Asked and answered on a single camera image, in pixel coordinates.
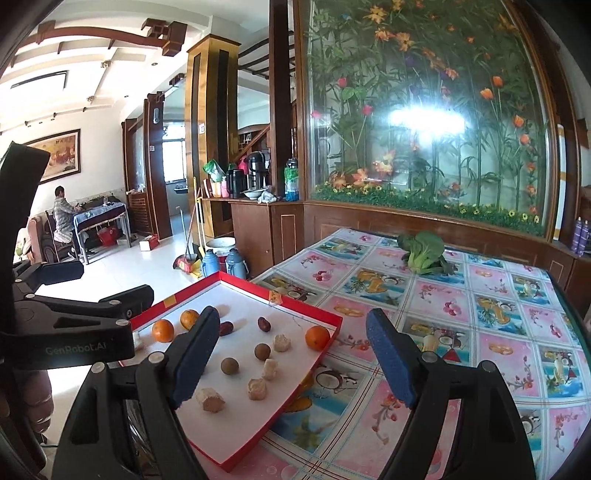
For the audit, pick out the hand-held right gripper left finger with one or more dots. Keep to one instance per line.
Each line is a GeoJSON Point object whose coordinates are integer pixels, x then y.
{"type": "Point", "coordinates": [198, 362]}

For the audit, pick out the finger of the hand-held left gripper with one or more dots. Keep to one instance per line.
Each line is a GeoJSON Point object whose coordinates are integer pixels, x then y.
{"type": "Point", "coordinates": [55, 273]}
{"type": "Point", "coordinates": [134, 300]}

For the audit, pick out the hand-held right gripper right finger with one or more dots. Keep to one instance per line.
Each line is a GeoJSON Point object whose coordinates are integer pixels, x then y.
{"type": "Point", "coordinates": [392, 362]}

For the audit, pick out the brown longan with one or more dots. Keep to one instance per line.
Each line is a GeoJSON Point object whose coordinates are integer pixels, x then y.
{"type": "Point", "coordinates": [262, 351]}
{"type": "Point", "coordinates": [229, 367]}

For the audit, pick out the beige sugarcane chunk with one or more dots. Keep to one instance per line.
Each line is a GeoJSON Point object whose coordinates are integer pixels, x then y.
{"type": "Point", "coordinates": [211, 400]}
{"type": "Point", "coordinates": [257, 389]}
{"type": "Point", "coordinates": [281, 343]}
{"type": "Point", "coordinates": [270, 369]}

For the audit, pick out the small orange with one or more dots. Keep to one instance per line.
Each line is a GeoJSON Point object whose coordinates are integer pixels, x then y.
{"type": "Point", "coordinates": [188, 318]}
{"type": "Point", "coordinates": [163, 331]}
{"type": "Point", "coordinates": [317, 338]}

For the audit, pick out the dark red date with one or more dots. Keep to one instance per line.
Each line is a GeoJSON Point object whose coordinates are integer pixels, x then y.
{"type": "Point", "coordinates": [226, 328]}
{"type": "Point", "coordinates": [263, 324]}

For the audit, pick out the red shallow gift box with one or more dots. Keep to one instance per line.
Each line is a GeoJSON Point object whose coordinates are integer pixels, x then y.
{"type": "Point", "coordinates": [258, 415]}

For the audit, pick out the person's left hand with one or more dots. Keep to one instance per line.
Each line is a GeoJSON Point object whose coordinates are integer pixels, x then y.
{"type": "Point", "coordinates": [37, 397]}

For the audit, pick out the brown sofa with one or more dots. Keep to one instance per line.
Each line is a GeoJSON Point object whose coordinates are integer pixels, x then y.
{"type": "Point", "coordinates": [37, 240]}

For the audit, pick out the small cardboard box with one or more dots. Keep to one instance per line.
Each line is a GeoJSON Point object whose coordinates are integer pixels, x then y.
{"type": "Point", "coordinates": [148, 242]}

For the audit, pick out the red dustpan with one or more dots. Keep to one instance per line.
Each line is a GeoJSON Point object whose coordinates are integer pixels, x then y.
{"type": "Point", "coordinates": [187, 266]}

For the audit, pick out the red bucket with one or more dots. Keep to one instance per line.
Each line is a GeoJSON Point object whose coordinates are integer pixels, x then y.
{"type": "Point", "coordinates": [107, 236]}

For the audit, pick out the dark cloth covered table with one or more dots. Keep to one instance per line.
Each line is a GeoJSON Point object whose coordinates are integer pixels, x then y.
{"type": "Point", "coordinates": [101, 217]}

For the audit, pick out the green bok choy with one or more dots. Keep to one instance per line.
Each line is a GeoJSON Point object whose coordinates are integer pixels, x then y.
{"type": "Point", "coordinates": [425, 251]}

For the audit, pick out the pink bottle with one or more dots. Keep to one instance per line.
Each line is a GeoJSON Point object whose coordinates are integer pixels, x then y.
{"type": "Point", "coordinates": [224, 187]}

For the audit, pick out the green plastic bag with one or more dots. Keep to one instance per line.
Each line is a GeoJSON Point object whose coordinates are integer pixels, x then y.
{"type": "Point", "coordinates": [214, 170]}

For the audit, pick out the black kettle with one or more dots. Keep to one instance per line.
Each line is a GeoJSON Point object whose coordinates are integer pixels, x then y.
{"type": "Point", "coordinates": [235, 183]}

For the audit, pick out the brown wooden sideboard cabinet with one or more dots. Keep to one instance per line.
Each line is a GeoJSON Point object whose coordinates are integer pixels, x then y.
{"type": "Point", "coordinates": [286, 230]}

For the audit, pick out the white bowl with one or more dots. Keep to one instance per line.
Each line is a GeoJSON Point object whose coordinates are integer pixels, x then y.
{"type": "Point", "coordinates": [253, 194]}

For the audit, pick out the black thermos flasks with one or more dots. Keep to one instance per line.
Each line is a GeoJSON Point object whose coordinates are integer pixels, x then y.
{"type": "Point", "coordinates": [255, 170]}

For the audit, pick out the wooden pillar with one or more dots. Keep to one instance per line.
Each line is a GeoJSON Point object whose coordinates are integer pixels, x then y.
{"type": "Point", "coordinates": [212, 129]}

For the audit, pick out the green label plastic bottle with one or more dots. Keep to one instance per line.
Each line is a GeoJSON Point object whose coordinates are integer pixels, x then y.
{"type": "Point", "coordinates": [291, 182]}

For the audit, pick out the glass artificial flower display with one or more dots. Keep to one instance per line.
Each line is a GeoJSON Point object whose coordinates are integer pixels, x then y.
{"type": "Point", "coordinates": [415, 92]}

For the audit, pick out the framed wall painting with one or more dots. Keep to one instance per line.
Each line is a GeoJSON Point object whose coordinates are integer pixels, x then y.
{"type": "Point", "coordinates": [57, 157]}

